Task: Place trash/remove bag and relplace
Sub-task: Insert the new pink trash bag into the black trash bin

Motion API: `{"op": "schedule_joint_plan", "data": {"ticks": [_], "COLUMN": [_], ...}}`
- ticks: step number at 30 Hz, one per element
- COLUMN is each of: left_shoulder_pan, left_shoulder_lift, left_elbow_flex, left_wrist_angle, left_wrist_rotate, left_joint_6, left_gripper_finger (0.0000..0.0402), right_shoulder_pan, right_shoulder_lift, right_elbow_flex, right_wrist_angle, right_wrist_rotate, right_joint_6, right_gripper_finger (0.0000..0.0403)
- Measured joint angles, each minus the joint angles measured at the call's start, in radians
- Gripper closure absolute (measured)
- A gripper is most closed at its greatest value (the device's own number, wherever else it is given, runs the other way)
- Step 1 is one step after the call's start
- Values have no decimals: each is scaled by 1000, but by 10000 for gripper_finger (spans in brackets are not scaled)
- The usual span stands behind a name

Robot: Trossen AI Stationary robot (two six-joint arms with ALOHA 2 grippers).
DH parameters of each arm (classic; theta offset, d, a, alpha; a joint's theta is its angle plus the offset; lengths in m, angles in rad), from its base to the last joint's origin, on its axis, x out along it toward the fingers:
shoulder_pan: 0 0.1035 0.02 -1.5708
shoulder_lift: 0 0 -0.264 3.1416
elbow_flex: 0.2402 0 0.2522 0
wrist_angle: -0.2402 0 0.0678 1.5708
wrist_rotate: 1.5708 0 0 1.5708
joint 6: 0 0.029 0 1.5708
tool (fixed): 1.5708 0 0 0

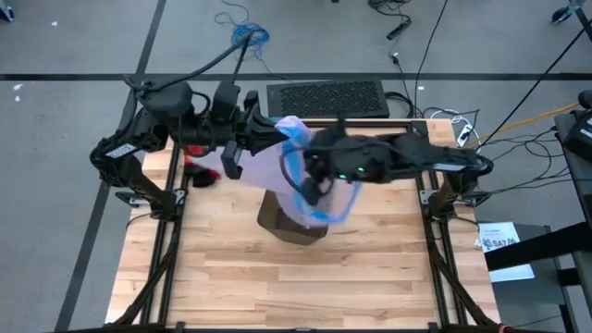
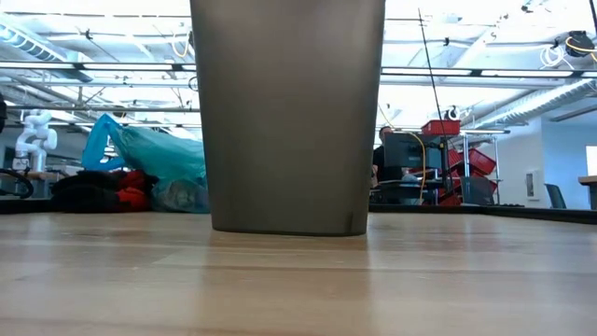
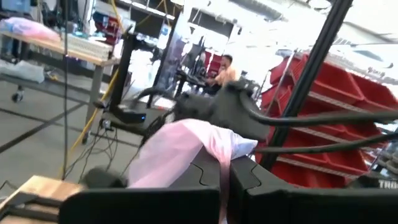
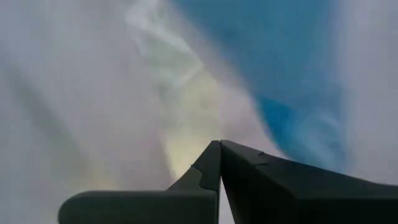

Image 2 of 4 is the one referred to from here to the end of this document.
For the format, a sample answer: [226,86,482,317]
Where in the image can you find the dark grey trash bin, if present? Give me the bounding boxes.
[189,0,387,237]

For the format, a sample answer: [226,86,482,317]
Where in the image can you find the teal trash bag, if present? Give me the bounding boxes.
[81,113,211,215]

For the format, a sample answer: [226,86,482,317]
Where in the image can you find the person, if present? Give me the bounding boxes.
[371,125,405,188]

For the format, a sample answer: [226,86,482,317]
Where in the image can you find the black computer monitor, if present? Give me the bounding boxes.
[382,132,444,170]

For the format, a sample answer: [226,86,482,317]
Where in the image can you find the metal shelf rack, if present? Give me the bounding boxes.
[459,129,512,205]

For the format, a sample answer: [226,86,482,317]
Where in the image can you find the red and black glove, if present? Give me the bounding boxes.
[49,169,160,214]

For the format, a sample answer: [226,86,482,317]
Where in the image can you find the dark red storage bin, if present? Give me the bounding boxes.
[459,175,499,205]

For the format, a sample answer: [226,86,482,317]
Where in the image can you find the ceiling light strip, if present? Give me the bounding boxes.
[0,60,597,79]

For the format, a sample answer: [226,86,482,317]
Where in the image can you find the blue chair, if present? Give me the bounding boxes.
[544,183,568,210]

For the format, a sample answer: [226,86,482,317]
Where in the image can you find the wooden side table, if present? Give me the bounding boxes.
[577,175,597,211]

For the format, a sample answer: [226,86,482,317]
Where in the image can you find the yellow cable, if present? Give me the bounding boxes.
[377,105,428,204]

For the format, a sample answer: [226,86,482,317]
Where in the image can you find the black hanging cable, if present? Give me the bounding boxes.
[415,5,444,123]

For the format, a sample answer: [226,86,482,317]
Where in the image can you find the black ceiling cord reel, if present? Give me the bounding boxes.
[564,30,597,60]

